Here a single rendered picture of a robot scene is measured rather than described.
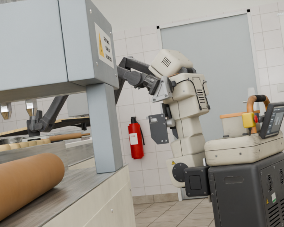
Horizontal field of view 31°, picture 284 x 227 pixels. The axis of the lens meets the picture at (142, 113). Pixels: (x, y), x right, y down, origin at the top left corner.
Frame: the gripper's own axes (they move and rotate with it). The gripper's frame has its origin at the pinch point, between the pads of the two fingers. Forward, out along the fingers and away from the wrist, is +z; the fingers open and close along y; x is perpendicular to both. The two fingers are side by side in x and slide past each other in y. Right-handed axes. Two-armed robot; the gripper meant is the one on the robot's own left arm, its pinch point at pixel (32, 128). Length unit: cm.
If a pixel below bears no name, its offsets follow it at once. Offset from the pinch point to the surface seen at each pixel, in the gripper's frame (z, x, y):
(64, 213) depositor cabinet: -256, -12, 23
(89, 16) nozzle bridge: -225, 1, -8
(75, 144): -157, 4, 14
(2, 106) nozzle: -193, -17, 3
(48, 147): -205, -9, 15
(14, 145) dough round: -214, -16, 13
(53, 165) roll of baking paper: -238, -11, 18
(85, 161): -150, 7, 20
